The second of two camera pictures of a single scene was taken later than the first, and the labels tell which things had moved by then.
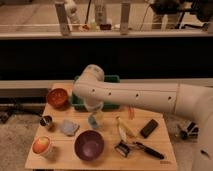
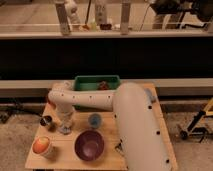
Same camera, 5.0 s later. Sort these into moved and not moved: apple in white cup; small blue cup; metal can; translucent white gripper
Moved: translucent white gripper
Not moved: metal can; small blue cup; apple in white cup
